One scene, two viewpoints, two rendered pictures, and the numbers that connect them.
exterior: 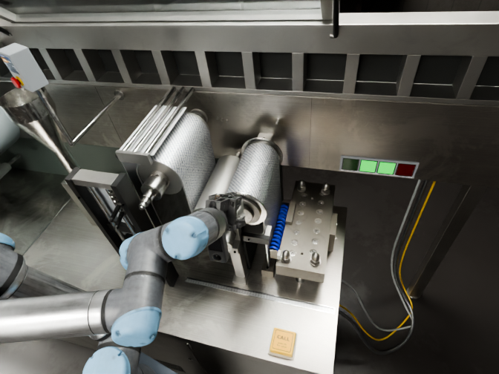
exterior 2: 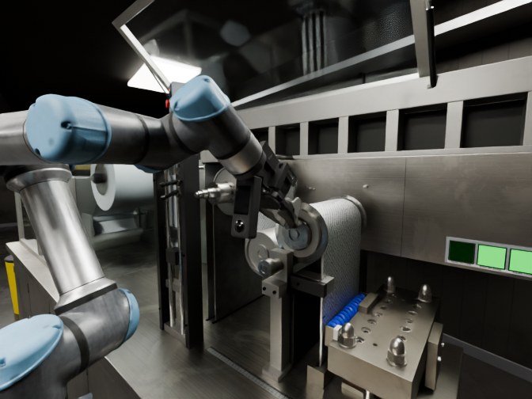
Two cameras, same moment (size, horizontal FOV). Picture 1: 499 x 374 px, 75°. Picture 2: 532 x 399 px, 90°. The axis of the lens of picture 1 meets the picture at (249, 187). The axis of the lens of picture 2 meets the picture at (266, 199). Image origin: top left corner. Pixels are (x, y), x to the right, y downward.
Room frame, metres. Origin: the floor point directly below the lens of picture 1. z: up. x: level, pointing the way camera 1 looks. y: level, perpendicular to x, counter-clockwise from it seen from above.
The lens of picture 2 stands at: (0.01, -0.09, 1.40)
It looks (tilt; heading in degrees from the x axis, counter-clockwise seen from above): 6 degrees down; 18
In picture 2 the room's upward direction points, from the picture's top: straight up
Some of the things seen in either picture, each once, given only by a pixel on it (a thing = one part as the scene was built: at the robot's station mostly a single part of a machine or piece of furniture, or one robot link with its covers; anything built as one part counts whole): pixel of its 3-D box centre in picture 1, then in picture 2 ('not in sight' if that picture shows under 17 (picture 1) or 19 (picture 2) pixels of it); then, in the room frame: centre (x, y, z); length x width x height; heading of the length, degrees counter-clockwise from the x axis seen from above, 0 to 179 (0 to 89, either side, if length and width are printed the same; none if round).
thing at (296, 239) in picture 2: (240, 212); (296, 233); (0.62, 0.03, 1.25); 0.07 x 0.02 x 0.07; 69
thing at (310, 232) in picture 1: (308, 226); (393, 328); (0.71, -0.19, 1.00); 0.40 x 0.16 x 0.06; 159
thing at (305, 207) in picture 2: (242, 208); (299, 232); (0.63, 0.03, 1.25); 0.15 x 0.01 x 0.15; 69
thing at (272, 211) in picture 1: (272, 210); (342, 278); (0.72, -0.07, 1.11); 0.23 x 0.01 x 0.18; 159
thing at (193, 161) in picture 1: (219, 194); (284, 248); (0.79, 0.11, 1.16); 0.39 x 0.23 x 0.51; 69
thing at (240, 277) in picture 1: (235, 254); (276, 313); (0.60, 0.08, 1.05); 0.06 x 0.05 x 0.31; 159
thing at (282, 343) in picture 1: (283, 341); not in sight; (0.35, -0.03, 0.91); 0.07 x 0.07 x 0.02; 69
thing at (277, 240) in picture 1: (280, 226); (349, 312); (0.71, -0.09, 1.03); 0.21 x 0.04 x 0.03; 159
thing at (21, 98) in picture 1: (27, 103); not in sight; (0.99, 0.66, 1.50); 0.14 x 0.14 x 0.06
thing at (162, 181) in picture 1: (155, 185); (221, 192); (0.70, 0.27, 1.34); 0.06 x 0.06 x 0.06; 69
